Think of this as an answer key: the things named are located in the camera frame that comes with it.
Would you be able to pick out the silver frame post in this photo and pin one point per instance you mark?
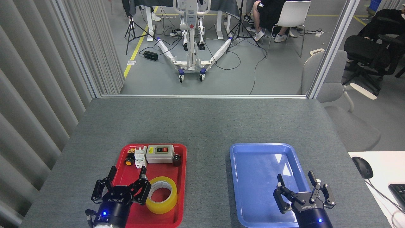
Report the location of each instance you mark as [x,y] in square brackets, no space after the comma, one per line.
[335,47]

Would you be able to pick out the yellow push button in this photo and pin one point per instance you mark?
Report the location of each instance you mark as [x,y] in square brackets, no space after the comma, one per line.
[128,161]

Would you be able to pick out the white circuit breaker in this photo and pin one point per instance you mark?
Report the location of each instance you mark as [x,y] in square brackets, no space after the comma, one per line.
[140,158]

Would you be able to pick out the white power strip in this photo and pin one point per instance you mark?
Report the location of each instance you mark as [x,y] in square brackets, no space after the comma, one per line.
[319,33]

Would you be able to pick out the small black knob switch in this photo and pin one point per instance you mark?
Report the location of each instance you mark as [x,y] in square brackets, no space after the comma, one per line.
[176,160]

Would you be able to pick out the black computer mouse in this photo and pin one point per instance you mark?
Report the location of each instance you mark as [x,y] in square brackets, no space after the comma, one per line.
[363,167]

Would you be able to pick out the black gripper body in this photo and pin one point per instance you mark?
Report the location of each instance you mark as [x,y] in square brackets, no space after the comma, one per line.
[114,209]
[311,217]

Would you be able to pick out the grey switch box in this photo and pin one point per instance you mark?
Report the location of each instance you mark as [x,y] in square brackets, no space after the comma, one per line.
[159,155]

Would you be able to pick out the white wheeled stand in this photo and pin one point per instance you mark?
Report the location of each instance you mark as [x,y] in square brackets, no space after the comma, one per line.
[191,61]

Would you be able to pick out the silver frame rail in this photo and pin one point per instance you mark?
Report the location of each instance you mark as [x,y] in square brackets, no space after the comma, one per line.
[202,96]

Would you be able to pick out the yellow tape roll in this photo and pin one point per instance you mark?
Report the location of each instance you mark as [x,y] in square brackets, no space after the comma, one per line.
[158,207]

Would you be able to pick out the black tripod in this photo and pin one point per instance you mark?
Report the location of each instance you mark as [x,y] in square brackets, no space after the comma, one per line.
[240,28]
[130,30]

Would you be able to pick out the black office chair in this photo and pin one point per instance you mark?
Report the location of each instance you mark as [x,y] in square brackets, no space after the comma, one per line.
[364,50]

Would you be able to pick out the grey office chair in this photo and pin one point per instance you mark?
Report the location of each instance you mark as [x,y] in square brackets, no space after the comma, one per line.
[351,126]

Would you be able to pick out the white desk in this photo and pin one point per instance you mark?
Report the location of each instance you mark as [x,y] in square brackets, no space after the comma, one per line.
[383,167]

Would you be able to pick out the red plastic tray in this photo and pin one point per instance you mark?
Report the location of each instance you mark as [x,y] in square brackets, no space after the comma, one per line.
[158,169]

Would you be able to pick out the blue bin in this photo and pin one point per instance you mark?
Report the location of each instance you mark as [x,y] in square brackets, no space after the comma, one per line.
[375,5]

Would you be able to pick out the white chair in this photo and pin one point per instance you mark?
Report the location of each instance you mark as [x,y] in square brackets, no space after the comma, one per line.
[294,14]

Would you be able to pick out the black keyboard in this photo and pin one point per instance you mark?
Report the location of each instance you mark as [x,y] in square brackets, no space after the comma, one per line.
[398,193]

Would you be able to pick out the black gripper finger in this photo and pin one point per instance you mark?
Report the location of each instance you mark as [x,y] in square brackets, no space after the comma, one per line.
[324,194]
[283,199]
[143,188]
[99,190]

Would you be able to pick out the black power adapter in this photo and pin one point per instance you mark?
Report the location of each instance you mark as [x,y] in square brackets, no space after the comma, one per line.
[150,55]

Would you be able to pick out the blue plastic tray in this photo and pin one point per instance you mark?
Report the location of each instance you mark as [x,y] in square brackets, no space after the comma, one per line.
[259,177]

